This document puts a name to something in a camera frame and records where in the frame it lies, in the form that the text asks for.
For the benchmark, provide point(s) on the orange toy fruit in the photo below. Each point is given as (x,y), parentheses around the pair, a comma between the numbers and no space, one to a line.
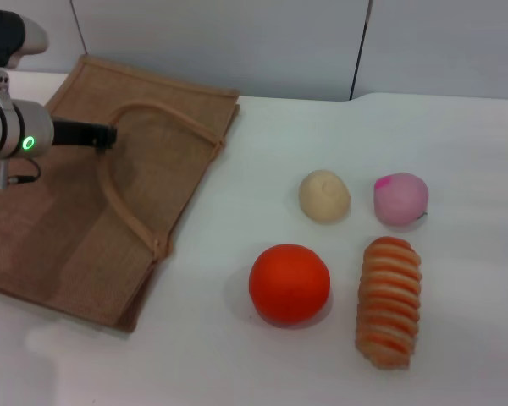
(289,284)

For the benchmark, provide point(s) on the beige egg yolk pastry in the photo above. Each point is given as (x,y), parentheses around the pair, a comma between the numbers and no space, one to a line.
(324,196)

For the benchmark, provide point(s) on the brown woven handbag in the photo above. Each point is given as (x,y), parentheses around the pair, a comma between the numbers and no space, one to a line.
(67,220)

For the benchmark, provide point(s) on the pink peach toy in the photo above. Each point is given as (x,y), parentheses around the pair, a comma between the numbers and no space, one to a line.
(400,199)

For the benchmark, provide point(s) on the striped long bread roll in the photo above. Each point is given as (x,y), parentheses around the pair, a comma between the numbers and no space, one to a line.
(388,302)

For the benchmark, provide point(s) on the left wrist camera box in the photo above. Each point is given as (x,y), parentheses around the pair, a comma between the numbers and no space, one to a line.
(4,36)

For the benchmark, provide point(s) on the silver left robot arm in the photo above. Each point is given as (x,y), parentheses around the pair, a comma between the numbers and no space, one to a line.
(21,127)

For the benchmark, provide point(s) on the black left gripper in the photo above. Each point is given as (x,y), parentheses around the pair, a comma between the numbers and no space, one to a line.
(72,133)

